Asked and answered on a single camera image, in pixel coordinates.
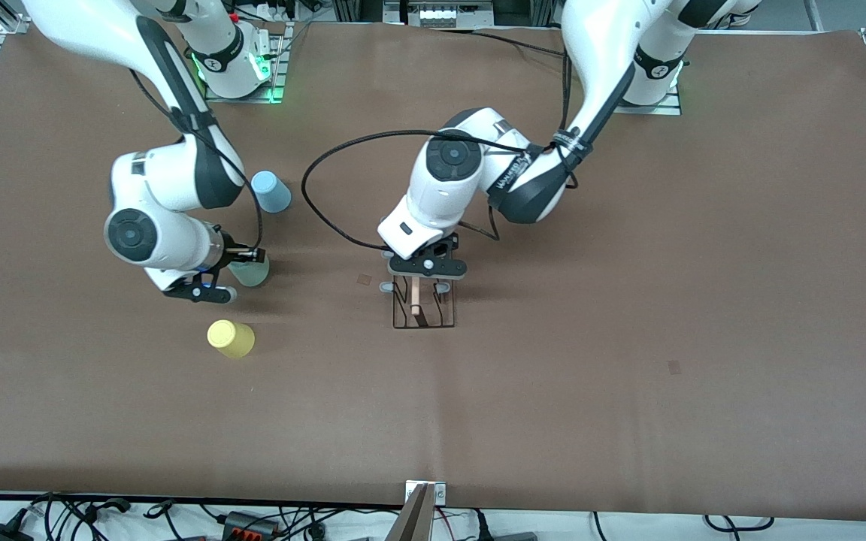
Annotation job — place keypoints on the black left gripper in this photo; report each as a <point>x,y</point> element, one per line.
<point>440,249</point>

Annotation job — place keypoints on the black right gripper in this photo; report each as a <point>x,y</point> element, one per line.
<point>231,248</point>

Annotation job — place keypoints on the sage green plastic cup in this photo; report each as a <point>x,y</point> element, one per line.
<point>252,276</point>

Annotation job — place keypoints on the yellow plastic cup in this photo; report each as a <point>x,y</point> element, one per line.
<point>230,338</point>

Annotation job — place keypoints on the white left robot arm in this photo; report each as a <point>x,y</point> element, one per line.
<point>448,161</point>

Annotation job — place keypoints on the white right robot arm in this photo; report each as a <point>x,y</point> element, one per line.
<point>170,176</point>

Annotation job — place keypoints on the light blue plastic cup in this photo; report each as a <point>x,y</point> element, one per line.
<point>271,191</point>

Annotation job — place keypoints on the brown table mat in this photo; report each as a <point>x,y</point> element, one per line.
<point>628,300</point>

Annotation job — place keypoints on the grey device with white connectors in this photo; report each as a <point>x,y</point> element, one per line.
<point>440,13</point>

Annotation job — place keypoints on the white power strip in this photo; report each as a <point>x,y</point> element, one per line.
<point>275,11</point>

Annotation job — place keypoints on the black orange connector block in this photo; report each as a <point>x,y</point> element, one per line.
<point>249,524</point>

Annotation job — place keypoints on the black plug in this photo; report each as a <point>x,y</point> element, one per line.
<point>480,530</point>

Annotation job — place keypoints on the black power adapter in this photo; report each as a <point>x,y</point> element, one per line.
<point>1,535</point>

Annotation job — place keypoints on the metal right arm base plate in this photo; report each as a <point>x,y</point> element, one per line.
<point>277,75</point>

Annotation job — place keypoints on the small metal bracket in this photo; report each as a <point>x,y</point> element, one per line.
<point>439,492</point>

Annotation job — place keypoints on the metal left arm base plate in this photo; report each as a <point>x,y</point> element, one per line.
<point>658,110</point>

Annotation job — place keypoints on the black aluminium frame profile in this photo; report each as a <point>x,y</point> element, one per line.
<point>350,9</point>

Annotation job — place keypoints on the brown wedge shaped post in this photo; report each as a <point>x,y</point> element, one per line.
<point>414,522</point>

